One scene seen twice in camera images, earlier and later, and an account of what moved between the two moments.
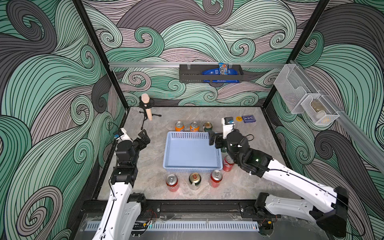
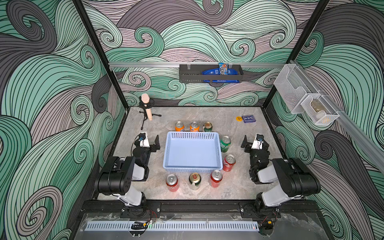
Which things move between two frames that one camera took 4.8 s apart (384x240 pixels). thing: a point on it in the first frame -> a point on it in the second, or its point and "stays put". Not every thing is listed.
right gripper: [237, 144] -> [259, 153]
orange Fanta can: [194, 127] stays put
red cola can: [172, 182] stays put
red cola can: [216, 177] stays put
